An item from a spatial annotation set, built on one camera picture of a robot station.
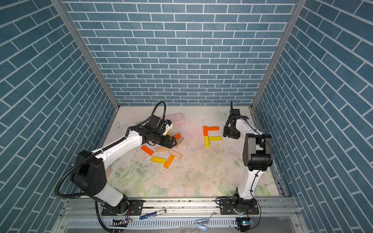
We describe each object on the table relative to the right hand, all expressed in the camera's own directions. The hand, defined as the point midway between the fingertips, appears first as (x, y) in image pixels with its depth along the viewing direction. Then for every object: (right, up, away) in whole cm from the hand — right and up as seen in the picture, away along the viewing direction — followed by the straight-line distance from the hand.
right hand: (229, 135), depth 99 cm
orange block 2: (-10, +4, +10) cm, 14 cm away
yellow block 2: (-16, -4, 0) cm, 16 cm away
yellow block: (-9, -2, +3) cm, 10 cm away
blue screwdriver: (-47, -36, -28) cm, 66 cm away
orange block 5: (-40, -16, -8) cm, 44 cm away
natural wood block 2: (-36, -11, -5) cm, 38 cm away
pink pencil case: (-38, +11, +12) cm, 42 cm away
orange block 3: (-36, -1, +2) cm, 36 cm away
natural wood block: (-46, -8, -4) cm, 47 cm away
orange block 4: (-55, -9, -3) cm, 56 cm away
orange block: (-16, +2, +7) cm, 18 cm away
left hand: (-36, -2, -13) cm, 39 cm away
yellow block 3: (-48, -14, -8) cm, 51 cm away
